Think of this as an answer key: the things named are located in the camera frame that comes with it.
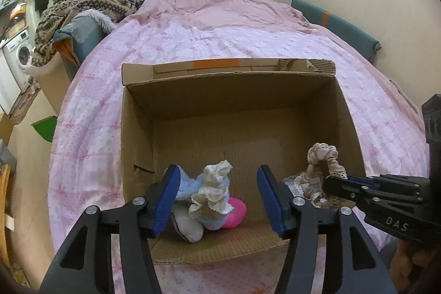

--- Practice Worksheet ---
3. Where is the white kitchen cabinet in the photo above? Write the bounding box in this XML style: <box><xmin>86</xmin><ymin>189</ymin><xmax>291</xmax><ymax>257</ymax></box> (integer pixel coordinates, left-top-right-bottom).
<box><xmin>0</xmin><ymin>49</ymin><xmax>21</xmax><ymax>115</ymax></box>

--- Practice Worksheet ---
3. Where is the person's right hand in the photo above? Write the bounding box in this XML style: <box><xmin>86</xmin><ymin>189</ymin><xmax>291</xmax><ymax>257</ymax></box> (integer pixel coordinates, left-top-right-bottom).
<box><xmin>389</xmin><ymin>239</ymin><xmax>441</xmax><ymax>281</ymax></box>

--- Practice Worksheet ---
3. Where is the green plastic bin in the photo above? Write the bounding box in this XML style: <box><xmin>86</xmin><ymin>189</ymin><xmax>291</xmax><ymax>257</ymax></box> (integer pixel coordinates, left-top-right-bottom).
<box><xmin>31</xmin><ymin>115</ymin><xmax>58</xmax><ymax>143</ymax></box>

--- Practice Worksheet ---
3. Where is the brown cardboard box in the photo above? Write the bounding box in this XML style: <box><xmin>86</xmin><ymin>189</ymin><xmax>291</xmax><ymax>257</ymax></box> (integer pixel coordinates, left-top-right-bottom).
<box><xmin>120</xmin><ymin>58</ymin><xmax>367</xmax><ymax>265</ymax></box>

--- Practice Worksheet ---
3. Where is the white washing machine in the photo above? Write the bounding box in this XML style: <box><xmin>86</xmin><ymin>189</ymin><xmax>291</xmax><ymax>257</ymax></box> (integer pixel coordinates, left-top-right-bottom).
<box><xmin>2</xmin><ymin>29</ymin><xmax>33</xmax><ymax>88</ymax></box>

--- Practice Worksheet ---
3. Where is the pink bow-print quilt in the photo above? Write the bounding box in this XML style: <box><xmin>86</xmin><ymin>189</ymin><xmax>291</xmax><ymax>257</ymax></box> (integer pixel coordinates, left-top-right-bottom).
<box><xmin>48</xmin><ymin>0</ymin><xmax>431</xmax><ymax>294</ymax></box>

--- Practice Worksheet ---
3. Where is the wooden chair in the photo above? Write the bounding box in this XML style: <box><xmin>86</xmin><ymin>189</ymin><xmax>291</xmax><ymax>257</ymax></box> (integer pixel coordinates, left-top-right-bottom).
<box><xmin>0</xmin><ymin>163</ymin><xmax>12</xmax><ymax>267</ymax></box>

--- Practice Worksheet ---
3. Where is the teal cushion with orange stripe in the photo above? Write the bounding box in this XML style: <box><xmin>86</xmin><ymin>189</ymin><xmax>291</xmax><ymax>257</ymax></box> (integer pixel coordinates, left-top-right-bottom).
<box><xmin>290</xmin><ymin>0</ymin><xmax>381</xmax><ymax>62</ymax></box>

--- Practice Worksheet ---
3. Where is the cream ruffled scrunchie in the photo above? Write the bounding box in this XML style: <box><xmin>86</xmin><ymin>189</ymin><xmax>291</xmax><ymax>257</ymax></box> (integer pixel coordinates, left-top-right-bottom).
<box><xmin>188</xmin><ymin>160</ymin><xmax>235</xmax><ymax>220</ymax></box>

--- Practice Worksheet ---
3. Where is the teal padded cushion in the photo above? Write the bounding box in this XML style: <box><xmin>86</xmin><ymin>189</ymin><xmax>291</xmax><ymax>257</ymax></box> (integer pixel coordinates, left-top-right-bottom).
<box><xmin>53</xmin><ymin>14</ymin><xmax>107</xmax><ymax>65</ymax></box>

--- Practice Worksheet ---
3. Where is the light blue plush toy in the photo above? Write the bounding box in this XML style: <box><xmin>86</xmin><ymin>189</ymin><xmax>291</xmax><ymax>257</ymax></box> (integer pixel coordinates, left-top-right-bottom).
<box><xmin>170</xmin><ymin>166</ymin><xmax>235</xmax><ymax>243</ymax></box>

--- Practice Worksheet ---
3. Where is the clear bag with scrunchies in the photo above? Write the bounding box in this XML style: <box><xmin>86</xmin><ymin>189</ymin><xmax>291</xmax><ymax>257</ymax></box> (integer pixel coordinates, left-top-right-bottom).
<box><xmin>283</xmin><ymin>172</ymin><xmax>345</xmax><ymax>210</ymax></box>

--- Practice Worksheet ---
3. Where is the grey trash bin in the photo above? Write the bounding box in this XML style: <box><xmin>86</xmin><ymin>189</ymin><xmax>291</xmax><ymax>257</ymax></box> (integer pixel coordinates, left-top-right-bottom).
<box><xmin>0</xmin><ymin>139</ymin><xmax>18</xmax><ymax>165</ymax></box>

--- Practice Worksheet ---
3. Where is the brown doormat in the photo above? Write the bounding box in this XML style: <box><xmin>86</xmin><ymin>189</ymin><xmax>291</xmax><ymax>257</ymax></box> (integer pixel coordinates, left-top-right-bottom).
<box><xmin>9</xmin><ymin>89</ymin><xmax>40</xmax><ymax>124</ymax></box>

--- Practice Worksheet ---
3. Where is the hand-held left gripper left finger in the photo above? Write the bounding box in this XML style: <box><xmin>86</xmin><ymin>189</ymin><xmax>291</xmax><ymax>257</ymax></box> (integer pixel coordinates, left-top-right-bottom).
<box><xmin>39</xmin><ymin>165</ymin><xmax>181</xmax><ymax>294</ymax></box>

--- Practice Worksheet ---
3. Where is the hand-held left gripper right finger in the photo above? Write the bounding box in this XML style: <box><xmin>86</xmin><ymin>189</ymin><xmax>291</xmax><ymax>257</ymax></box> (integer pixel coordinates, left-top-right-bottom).
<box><xmin>257</xmin><ymin>165</ymin><xmax>398</xmax><ymax>294</ymax></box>

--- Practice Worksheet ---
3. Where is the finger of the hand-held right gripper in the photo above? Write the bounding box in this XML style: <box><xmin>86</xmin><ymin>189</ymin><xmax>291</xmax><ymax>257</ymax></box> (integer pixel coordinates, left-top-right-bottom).
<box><xmin>345</xmin><ymin>173</ymin><xmax>431</xmax><ymax>206</ymax></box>
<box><xmin>323</xmin><ymin>175</ymin><xmax>380</xmax><ymax>209</ymax></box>

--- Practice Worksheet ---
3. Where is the pink rubber toy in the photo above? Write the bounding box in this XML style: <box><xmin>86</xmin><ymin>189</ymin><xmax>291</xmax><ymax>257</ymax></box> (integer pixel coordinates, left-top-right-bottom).
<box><xmin>220</xmin><ymin>197</ymin><xmax>247</xmax><ymax>229</ymax></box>

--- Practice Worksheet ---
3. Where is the white fuzzy cloth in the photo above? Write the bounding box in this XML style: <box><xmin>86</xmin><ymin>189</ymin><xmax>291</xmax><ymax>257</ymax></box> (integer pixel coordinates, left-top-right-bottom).
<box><xmin>83</xmin><ymin>9</ymin><xmax>116</xmax><ymax>33</ymax></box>

